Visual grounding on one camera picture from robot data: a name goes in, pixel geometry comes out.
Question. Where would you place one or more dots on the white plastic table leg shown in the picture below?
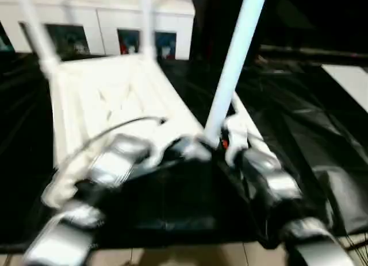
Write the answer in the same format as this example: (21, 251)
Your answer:
(37, 33)
(256, 136)
(233, 62)
(148, 24)

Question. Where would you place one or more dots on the white plastic table top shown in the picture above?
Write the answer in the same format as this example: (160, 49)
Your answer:
(115, 90)

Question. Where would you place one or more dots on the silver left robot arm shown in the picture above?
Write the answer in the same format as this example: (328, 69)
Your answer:
(115, 162)

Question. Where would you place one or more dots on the black shiny mat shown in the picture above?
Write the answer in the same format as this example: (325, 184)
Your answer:
(172, 205)

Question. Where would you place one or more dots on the long dark tube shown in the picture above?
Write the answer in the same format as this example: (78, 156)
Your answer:
(316, 52)

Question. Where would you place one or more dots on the white flat item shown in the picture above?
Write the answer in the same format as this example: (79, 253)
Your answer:
(348, 79)

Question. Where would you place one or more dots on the white cabinet with glass doors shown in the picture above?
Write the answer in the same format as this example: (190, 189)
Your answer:
(100, 19)

